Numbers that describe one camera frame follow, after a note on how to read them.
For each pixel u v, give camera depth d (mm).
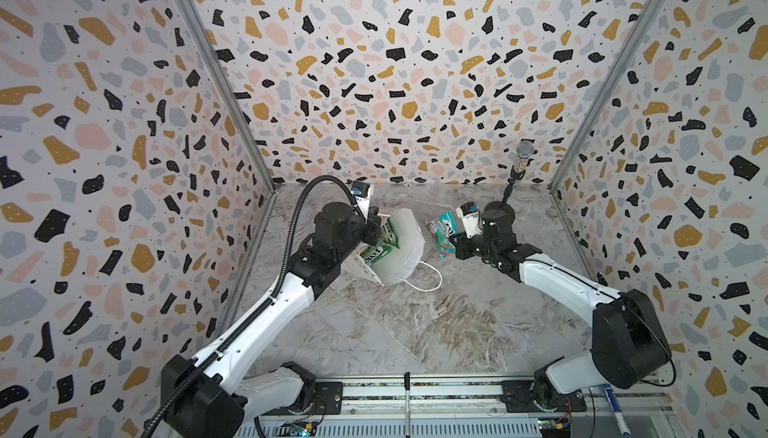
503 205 1121
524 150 860
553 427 715
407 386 761
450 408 731
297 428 702
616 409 718
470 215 780
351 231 569
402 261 898
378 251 924
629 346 433
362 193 616
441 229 898
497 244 683
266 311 455
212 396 365
